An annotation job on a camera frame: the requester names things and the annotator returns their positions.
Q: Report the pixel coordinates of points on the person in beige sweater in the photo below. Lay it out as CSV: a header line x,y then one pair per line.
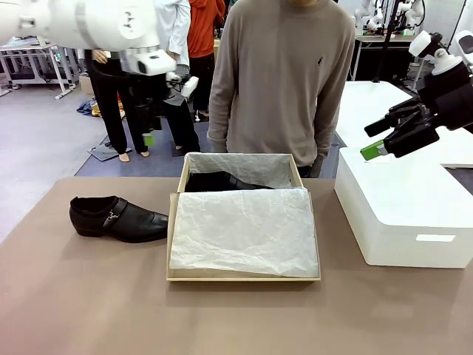
x,y
281,74

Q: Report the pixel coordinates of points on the mannequin white jacket black trousers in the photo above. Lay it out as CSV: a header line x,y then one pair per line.
x,y
114,111

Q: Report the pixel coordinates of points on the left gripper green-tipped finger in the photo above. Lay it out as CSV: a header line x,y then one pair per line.
x,y
157,124
149,137

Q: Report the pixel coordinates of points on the small cardboard box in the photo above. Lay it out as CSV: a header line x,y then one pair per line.
x,y
87,85

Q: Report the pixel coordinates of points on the white plastic storage bin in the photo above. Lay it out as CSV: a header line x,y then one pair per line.
x,y
399,207

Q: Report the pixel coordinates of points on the black stand pole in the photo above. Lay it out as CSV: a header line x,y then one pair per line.
x,y
384,48

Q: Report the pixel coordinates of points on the brown cardboard shoe box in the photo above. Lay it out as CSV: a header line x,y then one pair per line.
x,y
173,236

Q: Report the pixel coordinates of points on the white curtain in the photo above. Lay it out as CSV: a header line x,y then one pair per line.
x,y
456,22

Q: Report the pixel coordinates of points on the white frame lab desk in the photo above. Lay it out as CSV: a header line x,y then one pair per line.
x,y
29,63

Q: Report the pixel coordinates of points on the brown top lab table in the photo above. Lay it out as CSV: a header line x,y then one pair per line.
x,y
369,38

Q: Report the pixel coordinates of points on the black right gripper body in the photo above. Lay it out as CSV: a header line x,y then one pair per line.
x,y
451,96

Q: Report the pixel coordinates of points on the person in orange hoodie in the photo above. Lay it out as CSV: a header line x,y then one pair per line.
x,y
201,33

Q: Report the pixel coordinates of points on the grey mannequin base plate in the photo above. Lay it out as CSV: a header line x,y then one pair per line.
x,y
101,151

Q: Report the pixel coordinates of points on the person's left forearm beige sleeve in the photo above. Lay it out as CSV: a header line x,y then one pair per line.
x,y
323,144

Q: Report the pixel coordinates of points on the white tissue paper sheet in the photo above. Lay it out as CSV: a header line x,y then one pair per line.
x,y
244,229

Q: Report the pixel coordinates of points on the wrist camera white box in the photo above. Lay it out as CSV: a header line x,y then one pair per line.
x,y
188,85
423,42

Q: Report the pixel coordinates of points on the pile of clothes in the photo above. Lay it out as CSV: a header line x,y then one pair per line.
x,y
90,108

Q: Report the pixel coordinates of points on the person's right forearm beige sleeve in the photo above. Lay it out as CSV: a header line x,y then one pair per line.
x,y
218,122

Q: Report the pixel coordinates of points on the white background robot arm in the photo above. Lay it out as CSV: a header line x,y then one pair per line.
x,y
412,15
366,18

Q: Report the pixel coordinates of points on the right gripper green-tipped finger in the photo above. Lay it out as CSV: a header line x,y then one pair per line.
x,y
399,116
410,138

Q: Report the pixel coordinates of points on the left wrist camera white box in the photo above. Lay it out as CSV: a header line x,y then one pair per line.
x,y
188,85

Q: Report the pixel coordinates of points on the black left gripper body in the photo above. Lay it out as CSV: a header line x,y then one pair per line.
x,y
146,100

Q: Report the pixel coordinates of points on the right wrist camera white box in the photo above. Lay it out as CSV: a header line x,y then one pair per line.
x,y
423,42

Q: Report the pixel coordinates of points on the black leather buckle shoe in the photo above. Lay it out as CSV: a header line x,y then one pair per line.
x,y
122,222
218,181

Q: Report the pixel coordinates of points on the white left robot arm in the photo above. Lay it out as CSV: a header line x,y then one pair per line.
x,y
81,22

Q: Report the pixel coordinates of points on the mannequin white shirt grey shorts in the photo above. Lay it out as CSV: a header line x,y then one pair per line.
x,y
181,118

